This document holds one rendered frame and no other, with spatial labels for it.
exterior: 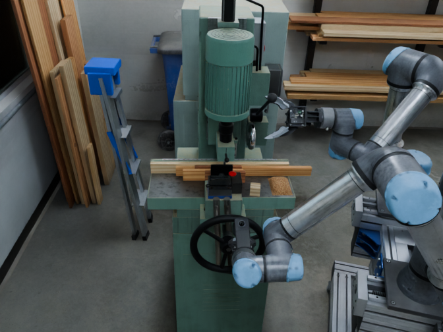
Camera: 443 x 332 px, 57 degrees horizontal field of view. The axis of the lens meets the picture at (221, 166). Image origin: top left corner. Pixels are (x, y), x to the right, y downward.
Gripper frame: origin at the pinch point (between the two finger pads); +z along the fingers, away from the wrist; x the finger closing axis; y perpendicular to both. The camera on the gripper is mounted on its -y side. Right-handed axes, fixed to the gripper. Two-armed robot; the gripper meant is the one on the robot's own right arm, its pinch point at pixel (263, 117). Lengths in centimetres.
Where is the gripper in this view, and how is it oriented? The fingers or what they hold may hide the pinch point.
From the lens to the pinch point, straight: 150.4
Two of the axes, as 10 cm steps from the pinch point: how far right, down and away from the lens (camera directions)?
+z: -10.0, -0.1, -0.6
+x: -0.1, 10.0, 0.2
